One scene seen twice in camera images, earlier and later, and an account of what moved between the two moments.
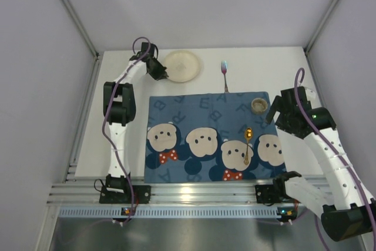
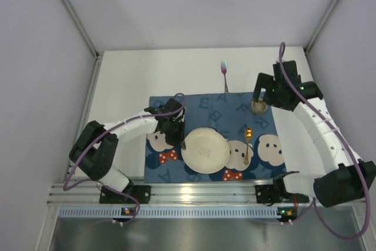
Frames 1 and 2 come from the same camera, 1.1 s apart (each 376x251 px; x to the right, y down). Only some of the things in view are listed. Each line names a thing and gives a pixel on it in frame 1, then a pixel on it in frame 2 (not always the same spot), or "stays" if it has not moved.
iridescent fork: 224,67 stays
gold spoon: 248,134 stays
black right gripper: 279,109 to 262,87
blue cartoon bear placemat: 222,137 stays
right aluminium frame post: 330,8 stays
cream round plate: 182,66 to 207,150
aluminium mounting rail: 72,191 stays
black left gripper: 155,67 to 175,134
